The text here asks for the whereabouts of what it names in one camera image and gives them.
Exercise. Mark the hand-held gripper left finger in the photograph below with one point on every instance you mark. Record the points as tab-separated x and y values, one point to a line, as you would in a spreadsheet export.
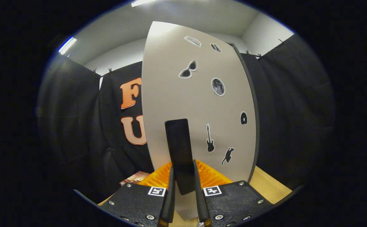
170	201

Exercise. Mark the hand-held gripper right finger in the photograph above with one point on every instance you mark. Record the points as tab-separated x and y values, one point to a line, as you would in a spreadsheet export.
200	205

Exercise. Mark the beige shoe cabinet door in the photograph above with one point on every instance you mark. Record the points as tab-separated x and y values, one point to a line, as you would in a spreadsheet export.
177	78

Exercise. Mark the brown cover book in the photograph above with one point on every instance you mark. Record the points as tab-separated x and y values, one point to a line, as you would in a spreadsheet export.
136	177

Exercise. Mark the black backdrop cloth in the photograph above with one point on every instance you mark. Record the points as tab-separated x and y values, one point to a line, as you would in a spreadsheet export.
296	110

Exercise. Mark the ceiling strip light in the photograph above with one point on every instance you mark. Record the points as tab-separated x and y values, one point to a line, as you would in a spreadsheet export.
67	45

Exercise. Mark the ceiling light panel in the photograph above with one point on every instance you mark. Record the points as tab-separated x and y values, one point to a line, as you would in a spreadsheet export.
139	3

